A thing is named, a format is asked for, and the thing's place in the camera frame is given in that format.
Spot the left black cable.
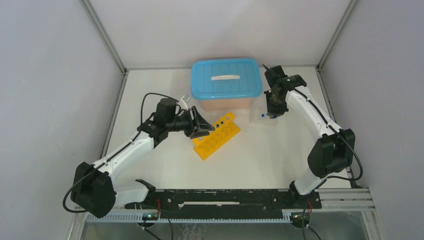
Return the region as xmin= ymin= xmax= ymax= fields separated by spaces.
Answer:
xmin=62 ymin=92 xmax=181 ymax=214

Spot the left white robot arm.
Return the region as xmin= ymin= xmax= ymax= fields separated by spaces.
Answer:
xmin=62 ymin=97 xmax=215 ymax=218

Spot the black cable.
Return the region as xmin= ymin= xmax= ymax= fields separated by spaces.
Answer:
xmin=261 ymin=64 xmax=364 ymax=200
xmin=62 ymin=92 xmax=181 ymax=214

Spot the yellow test tube rack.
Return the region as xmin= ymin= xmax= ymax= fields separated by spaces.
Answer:
xmin=192 ymin=112 xmax=241 ymax=161

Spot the blue plastic box lid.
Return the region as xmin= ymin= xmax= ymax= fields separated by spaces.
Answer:
xmin=190 ymin=58 xmax=263 ymax=101

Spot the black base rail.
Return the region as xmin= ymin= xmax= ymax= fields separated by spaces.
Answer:
xmin=124 ymin=184 xmax=322 ymax=220

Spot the blue-capped tube bundle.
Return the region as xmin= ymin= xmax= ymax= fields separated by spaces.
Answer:
xmin=266 ymin=113 xmax=276 ymax=119

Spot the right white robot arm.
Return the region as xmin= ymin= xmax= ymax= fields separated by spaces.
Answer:
xmin=264 ymin=66 xmax=356 ymax=208

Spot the right black cable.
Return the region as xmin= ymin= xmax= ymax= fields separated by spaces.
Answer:
xmin=261 ymin=64 xmax=364 ymax=200

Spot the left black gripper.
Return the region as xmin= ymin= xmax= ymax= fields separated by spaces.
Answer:
xmin=166 ymin=106 xmax=215 ymax=139

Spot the clear plastic well plate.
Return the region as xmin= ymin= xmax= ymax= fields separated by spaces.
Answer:
xmin=249 ymin=106 xmax=278 ymax=127

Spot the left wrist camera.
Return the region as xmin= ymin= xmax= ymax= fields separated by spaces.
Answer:
xmin=179 ymin=94 xmax=191 ymax=110

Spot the pink plastic storage box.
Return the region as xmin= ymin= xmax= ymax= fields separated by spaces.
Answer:
xmin=198 ymin=97 xmax=254 ymax=111

